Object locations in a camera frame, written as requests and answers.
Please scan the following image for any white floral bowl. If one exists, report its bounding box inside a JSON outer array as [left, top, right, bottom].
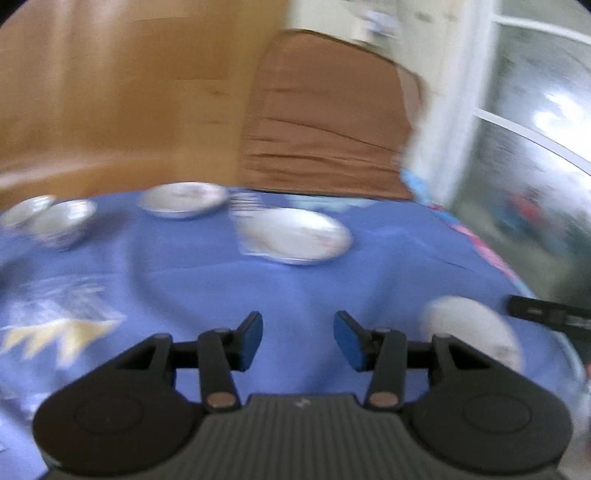
[[28, 199, 97, 250], [1, 194, 56, 232]]

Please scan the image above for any blue patterned tablecloth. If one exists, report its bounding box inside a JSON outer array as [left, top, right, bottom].
[[0, 186, 588, 480]]

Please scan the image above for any frosted glass window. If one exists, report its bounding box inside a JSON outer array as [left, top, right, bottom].
[[447, 1, 590, 306]]

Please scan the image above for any brown seat cushion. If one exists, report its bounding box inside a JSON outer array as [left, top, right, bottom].
[[238, 30, 424, 200]]

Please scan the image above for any wooden laminate board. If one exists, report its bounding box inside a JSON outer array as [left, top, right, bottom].
[[1, 1, 287, 207]]

